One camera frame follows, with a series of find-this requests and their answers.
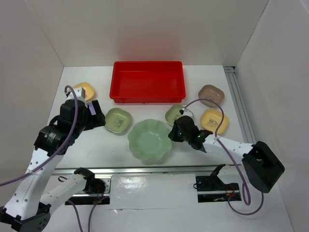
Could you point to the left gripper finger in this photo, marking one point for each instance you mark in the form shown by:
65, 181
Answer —
97, 120
97, 108

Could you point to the green square plate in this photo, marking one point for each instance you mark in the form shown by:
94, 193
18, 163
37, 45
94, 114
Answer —
173, 113
117, 121

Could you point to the yellow square plate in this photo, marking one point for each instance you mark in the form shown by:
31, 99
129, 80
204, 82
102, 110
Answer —
211, 119
89, 91

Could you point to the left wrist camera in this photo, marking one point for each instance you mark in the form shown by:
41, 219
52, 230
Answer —
79, 92

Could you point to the yellow square plate left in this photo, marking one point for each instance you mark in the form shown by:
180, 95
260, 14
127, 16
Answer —
89, 91

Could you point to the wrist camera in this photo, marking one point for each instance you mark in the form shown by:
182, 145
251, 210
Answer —
79, 92
186, 112

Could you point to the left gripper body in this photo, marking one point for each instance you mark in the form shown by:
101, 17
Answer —
81, 124

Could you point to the aluminium rail right side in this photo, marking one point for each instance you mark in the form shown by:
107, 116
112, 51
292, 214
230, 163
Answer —
242, 114

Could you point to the large green scalloped bowl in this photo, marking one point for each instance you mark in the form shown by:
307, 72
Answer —
149, 142

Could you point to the brown square plate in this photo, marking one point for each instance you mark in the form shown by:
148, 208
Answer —
212, 93

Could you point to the yellow square plate right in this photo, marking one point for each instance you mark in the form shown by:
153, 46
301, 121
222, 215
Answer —
211, 119

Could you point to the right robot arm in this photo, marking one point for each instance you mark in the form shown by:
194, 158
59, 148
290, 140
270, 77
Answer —
261, 165

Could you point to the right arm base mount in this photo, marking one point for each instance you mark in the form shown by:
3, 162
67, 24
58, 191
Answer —
211, 189

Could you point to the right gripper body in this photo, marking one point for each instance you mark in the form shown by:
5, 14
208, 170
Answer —
177, 136

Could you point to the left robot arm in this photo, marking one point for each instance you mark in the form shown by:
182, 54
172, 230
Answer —
29, 209

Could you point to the purple square plate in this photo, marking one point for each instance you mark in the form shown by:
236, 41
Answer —
91, 108

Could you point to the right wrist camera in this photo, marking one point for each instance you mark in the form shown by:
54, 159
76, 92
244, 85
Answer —
186, 112

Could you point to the red plastic bin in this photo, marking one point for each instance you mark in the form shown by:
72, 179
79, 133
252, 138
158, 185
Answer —
147, 82

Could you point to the aluminium rail front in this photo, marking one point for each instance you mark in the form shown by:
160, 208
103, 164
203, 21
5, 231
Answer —
154, 170

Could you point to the aluminium rail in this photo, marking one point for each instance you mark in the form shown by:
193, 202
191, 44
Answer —
242, 114
154, 170

